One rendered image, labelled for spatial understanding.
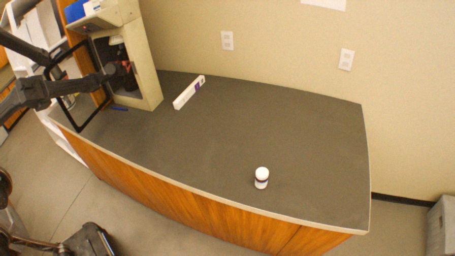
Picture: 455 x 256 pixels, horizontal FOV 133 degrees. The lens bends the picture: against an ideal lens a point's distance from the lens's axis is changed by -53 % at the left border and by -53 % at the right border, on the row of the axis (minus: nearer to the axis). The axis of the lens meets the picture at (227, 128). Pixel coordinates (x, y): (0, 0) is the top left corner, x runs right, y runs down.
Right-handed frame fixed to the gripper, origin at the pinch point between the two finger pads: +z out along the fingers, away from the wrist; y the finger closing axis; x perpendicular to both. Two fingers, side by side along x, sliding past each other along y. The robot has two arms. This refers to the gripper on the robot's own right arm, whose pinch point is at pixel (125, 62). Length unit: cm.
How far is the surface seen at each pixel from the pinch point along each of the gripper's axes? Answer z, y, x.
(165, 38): 34.8, -2.8, -1.5
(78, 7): -18.7, 2.1, -37.4
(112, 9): -15.0, -17.6, -30.0
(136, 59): -7.9, -17.3, -4.5
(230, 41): 32, -47, 0
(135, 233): -50, 16, 122
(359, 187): -25, -114, 29
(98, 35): -9.6, 4.3, -20.0
